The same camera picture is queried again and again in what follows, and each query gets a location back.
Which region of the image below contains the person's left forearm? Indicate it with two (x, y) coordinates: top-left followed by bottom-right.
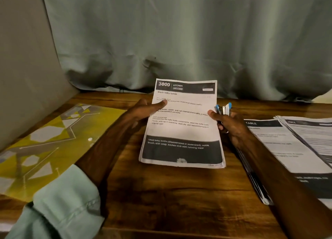
(5, 119), (138, 239)

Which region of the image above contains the blue pen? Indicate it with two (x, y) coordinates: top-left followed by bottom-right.
(214, 102), (233, 133)

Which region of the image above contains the yellow patterned folder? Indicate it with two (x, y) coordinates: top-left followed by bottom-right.
(0, 102), (127, 203)

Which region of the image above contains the wash baby bottle paper stack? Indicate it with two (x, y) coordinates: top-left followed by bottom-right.
(138, 79), (227, 169)

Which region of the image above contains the pale green curtain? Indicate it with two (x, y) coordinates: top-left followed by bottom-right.
(40, 0), (332, 103)

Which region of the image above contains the person's left hand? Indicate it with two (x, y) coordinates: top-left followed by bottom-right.
(122, 98), (168, 130)

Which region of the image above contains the person's right forearm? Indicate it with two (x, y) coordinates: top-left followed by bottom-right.
(233, 135), (332, 239)

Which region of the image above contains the person's right hand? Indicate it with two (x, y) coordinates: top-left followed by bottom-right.
(207, 110), (250, 146)

